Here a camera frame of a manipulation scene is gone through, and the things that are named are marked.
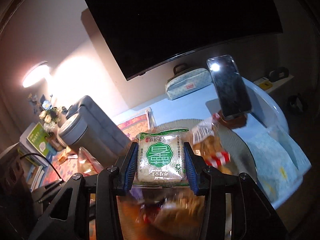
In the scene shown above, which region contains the green white rice cracker pack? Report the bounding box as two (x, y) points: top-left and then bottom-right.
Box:
(133, 128), (189, 187)

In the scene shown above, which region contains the orange cracker pack with barcode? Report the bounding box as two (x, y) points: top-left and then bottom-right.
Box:
(138, 193), (205, 239)

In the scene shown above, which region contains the large red striped bread bag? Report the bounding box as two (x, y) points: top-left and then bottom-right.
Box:
(191, 113), (232, 175)

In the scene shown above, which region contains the clear bag of pastries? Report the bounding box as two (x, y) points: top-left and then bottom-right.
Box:
(77, 147), (104, 176)

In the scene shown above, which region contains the floral tablecloth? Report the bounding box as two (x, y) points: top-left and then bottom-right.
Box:
(42, 107), (157, 240)

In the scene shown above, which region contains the stack of books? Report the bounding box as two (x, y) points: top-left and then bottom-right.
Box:
(19, 122), (53, 191)

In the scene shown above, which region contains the green cover book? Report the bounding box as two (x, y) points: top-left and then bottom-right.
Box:
(27, 122), (57, 159)

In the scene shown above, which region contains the black smartphone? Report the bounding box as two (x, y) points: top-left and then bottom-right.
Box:
(207, 55), (252, 120)

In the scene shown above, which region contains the white tissue pack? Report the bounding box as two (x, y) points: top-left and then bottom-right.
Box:
(243, 125), (312, 203)

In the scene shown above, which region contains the light blue pencil case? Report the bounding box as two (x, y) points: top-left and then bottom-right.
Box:
(165, 63), (213, 100)

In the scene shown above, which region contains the artificial flower bouquet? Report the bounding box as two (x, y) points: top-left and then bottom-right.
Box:
(27, 93), (67, 134)

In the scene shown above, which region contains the black television screen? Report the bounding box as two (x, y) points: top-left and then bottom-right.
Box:
(85, 0), (283, 80)

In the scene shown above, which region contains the black cable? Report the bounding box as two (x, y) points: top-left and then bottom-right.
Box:
(19, 152), (63, 181)

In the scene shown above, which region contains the wall lamp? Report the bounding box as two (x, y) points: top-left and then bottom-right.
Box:
(22, 61), (51, 88)

